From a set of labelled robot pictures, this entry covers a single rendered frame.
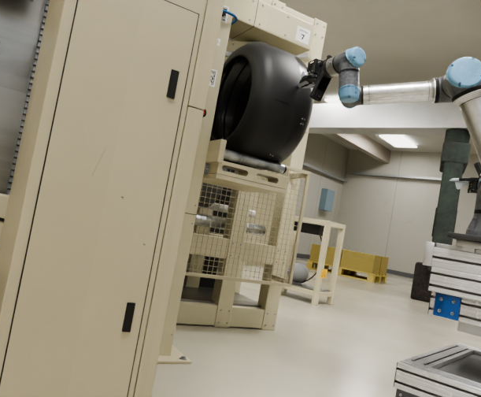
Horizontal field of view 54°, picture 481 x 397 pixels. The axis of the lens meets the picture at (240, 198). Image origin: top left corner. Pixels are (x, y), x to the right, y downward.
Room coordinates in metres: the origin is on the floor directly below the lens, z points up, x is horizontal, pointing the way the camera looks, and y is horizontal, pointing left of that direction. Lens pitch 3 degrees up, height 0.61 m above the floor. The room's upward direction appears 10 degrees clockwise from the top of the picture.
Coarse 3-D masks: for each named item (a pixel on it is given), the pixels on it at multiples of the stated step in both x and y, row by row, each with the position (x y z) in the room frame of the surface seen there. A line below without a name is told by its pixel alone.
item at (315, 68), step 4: (328, 56) 1.82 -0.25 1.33; (316, 60) 1.86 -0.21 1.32; (320, 60) 1.86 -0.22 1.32; (324, 60) 1.83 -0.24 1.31; (308, 64) 1.90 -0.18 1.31; (312, 64) 1.89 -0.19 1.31; (316, 64) 1.86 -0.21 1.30; (320, 64) 1.85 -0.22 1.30; (324, 64) 1.80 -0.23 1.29; (308, 68) 1.90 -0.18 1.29; (312, 68) 1.88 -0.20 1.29; (316, 68) 1.86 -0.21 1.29; (320, 68) 1.86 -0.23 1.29; (324, 68) 1.80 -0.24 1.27; (308, 72) 1.90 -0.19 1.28; (312, 72) 1.87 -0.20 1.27; (316, 72) 1.86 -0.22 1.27; (324, 72) 1.81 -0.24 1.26; (312, 76) 1.86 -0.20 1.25; (316, 76) 1.86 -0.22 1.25; (328, 76) 1.82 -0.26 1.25; (332, 76) 1.82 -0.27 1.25; (308, 80) 1.89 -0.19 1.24; (312, 80) 1.89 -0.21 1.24
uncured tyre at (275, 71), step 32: (224, 64) 2.27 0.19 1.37; (256, 64) 1.98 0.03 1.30; (288, 64) 2.01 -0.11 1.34; (224, 96) 2.43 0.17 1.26; (256, 96) 1.95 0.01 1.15; (288, 96) 1.97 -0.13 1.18; (224, 128) 2.44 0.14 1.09; (256, 128) 1.97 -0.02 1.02; (288, 128) 2.01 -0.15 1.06; (224, 160) 2.20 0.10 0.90
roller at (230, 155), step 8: (224, 152) 1.99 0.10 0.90; (232, 152) 2.01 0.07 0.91; (232, 160) 2.02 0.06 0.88; (240, 160) 2.03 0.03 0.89; (248, 160) 2.05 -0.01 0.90; (256, 160) 2.07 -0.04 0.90; (264, 160) 2.09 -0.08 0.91; (264, 168) 2.10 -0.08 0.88; (272, 168) 2.11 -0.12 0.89; (280, 168) 2.13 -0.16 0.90
